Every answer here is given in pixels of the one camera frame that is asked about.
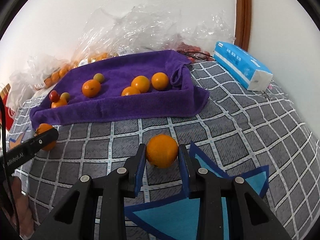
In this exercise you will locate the large clear plastic bag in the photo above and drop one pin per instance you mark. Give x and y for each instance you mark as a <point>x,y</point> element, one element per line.
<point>153,25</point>

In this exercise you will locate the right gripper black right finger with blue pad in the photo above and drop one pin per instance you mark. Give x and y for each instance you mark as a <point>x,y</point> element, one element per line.
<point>228,207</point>

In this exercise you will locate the red apple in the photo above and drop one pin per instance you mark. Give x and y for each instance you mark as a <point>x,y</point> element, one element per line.
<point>54,96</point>

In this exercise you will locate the person's hand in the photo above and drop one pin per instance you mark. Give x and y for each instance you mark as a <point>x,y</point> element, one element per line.
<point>24,212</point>

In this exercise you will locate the white plastic bag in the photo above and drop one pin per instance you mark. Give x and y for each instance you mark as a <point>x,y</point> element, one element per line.
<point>39,72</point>

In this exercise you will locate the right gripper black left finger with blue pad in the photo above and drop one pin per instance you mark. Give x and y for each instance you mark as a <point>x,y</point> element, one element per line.
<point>74,216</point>

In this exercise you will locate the small green fruit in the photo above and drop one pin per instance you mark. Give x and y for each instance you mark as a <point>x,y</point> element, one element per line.
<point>66,96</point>

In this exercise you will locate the tray of small oranges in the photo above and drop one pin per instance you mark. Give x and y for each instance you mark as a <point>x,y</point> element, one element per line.
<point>72,68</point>

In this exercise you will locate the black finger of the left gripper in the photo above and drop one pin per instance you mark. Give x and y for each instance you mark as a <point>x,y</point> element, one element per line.
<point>18,156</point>

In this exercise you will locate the red paper bag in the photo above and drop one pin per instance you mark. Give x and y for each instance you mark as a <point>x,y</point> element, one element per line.
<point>9,113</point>

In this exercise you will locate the brown wooden door frame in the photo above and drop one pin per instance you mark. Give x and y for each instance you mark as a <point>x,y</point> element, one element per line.
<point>243,23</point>

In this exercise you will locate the blue tissue pack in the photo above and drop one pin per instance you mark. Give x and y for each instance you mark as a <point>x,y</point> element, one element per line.
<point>247,70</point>

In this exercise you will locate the large stemmed orange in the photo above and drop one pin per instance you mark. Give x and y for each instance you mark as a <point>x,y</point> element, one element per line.
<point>91,88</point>

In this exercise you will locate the round orange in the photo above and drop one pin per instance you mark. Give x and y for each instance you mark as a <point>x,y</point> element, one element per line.
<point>130,91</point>

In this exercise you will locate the black eyeglasses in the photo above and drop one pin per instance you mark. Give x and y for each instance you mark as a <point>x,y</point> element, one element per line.
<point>196,55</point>

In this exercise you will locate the green yellow lime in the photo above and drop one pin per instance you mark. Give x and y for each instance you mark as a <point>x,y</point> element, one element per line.
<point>99,77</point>

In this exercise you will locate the purple towel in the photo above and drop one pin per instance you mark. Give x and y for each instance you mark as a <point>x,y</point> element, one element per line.
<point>181,99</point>

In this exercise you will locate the grey checked bed sheet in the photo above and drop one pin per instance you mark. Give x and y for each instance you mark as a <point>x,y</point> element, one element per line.
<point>258,135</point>

